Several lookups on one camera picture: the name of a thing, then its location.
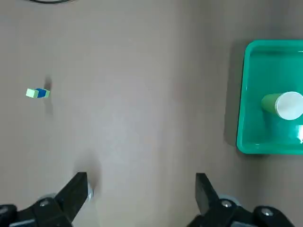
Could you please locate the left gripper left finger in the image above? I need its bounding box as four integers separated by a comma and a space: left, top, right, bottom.
0, 172, 89, 227

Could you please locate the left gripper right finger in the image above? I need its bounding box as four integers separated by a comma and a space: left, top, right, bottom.
188, 173, 297, 227

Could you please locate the green paper cup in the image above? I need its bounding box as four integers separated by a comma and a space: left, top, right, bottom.
261, 91, 303, 121

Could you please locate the green plastic tray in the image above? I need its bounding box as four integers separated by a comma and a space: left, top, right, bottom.
236, 39, 303, 156

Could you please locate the green and blue block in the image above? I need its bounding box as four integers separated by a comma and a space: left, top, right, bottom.
25, 88, 51, 99

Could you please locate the black cable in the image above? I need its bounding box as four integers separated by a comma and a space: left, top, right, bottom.
28, 0, 74, 4

